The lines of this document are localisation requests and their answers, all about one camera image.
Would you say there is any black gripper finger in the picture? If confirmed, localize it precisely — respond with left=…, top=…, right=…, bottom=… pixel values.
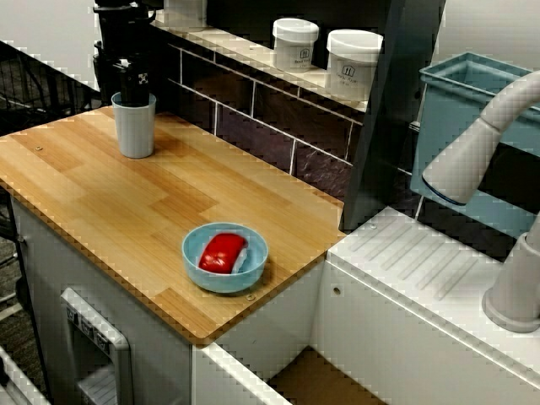
left=112, top=61, right=131, bottom=105
left=126, top=69, right=152, bottom=106

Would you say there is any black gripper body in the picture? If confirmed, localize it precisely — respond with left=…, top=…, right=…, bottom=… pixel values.
left=92, top=6, right=156, bottom=77

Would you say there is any light blue plastic cup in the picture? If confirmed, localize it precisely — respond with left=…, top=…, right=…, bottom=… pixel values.
left=111, top=91, right=158, bottom=159

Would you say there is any red and white sushi toy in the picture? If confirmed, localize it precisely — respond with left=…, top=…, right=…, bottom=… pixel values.
left=197, top=231, right=250, bottom=275

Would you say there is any light blue bowl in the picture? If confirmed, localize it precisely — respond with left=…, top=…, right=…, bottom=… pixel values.
left=181, top=222, right=270, bottom=294

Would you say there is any dark narrow hutch side panel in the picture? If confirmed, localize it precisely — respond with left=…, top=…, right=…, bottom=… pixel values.
left=152, top=20, right=170, bottom=114

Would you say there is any cream shelf board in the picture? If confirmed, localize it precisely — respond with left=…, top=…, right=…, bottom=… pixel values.
left=151, top=10, right=370, bottom=113

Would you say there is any white lidded jar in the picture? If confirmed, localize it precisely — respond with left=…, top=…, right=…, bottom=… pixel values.
left=325, top=28, right=384, bottom=102
left=272, top=18, right=321, bottom=73

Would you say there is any dark tiled backsplash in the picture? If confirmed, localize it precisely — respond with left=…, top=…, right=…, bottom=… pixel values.
left=166, top=40, right=366, bottom=203

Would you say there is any dark grey wide hutch panel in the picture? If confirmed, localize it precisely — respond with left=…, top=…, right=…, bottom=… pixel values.
left=339, top=0, right=447, bottom=233

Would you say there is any teal plastic bin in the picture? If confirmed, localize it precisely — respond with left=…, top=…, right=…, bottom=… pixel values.
left=411, top=51, right=540, bottom=240

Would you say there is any white corner object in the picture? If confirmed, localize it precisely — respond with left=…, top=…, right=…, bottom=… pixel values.
left=0, top=343, right=46, bottom=405

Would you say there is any grey toy faucet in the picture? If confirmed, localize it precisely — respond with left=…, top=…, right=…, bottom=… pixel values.
left=421, top=69, right=540, bottom=334

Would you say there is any white toy kitchen cabinet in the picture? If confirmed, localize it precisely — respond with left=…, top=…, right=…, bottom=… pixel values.
left=8, top=192, right=540, bottom=405

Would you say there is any black wire mesh rack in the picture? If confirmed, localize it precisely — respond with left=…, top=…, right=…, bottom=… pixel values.
left=0, top=40, right=102, bottom=138

